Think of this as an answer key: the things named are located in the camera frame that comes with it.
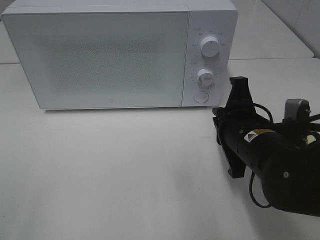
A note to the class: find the upper white power knob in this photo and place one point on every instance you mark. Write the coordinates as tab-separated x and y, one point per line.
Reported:
209	46

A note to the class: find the lower white timer knob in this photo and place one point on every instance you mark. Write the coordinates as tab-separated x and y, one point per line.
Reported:
205	78

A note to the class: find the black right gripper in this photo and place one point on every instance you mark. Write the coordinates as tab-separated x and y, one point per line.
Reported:
237	127

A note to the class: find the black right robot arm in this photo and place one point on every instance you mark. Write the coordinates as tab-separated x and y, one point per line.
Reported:
285	156

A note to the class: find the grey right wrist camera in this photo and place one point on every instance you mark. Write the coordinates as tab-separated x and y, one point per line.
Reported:
297	109

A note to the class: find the white microwave oven body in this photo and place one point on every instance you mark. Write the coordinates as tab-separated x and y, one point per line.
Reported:
205	17

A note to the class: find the white microwave door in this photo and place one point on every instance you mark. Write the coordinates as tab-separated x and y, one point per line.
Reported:
102	60

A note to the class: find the round white door-release button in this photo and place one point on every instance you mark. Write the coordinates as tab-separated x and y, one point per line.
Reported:
201	97

